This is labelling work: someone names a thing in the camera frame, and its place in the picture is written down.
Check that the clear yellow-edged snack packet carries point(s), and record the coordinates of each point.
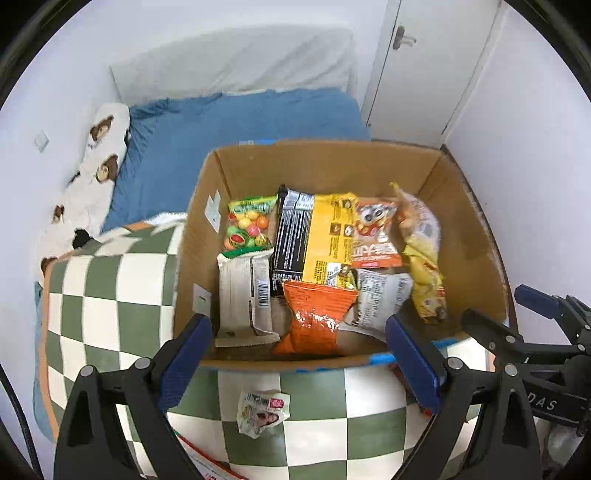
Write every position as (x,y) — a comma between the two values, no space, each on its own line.
(422,263)

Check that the printed cardboard box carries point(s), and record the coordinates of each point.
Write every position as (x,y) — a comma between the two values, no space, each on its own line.
(323,161)

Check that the white bear-print pillow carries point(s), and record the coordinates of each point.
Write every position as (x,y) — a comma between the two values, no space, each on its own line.
(87,184)

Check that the orange chip packet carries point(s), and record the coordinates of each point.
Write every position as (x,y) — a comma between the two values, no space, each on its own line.
(314,318)

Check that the small photo-print snack packet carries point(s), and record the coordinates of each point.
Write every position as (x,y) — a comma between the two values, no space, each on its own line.
(261,413)

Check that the white door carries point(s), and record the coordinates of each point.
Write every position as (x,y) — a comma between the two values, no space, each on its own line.
(438,69)

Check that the white wall socket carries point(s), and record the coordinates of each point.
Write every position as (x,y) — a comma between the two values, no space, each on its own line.
(42,141)

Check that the green white checkered mat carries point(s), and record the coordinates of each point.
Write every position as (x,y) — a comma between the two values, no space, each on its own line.
(138,286)

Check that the blue bed sheet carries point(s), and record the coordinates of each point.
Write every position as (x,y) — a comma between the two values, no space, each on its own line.
(231,120)

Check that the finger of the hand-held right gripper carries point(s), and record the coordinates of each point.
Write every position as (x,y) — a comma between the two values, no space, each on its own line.
(494,330)
(538,297)

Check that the white grey snack packet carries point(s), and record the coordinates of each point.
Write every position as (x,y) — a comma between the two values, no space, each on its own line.
(376,295)

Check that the green colourful candy bag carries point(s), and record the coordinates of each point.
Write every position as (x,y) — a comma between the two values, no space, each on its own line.
(247,226)

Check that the orange panda snack packet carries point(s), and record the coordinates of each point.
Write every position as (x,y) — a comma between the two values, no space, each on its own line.
(374,240)

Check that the red white black snack packet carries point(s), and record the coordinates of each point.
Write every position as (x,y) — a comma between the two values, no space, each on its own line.
(203,461)

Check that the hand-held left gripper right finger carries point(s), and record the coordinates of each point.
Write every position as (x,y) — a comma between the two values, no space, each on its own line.
(413,364)

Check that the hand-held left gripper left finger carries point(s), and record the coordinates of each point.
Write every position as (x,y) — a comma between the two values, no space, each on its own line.
(184,357)

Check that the yellow black snack packet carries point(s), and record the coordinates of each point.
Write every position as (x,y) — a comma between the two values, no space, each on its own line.
(323,230)

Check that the white quilted headboard cover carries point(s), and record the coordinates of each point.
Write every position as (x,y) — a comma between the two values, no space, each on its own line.
(231,60)

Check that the plain white snack packet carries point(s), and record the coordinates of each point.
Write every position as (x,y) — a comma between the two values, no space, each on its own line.
(238,295)

